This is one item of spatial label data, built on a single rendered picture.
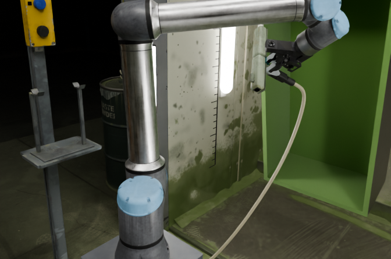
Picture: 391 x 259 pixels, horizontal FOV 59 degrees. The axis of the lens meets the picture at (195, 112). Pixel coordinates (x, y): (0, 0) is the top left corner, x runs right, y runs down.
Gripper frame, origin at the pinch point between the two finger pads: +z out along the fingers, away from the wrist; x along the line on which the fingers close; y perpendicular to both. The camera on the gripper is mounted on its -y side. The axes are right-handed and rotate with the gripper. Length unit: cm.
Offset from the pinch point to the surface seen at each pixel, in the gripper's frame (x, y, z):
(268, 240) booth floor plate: -48, 84, 89
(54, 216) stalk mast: -56, -44, 119
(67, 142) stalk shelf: -22, -53, 91
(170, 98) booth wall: 18, -5, 79
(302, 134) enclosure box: 15, 81, 55
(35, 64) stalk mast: 3, -80, 71
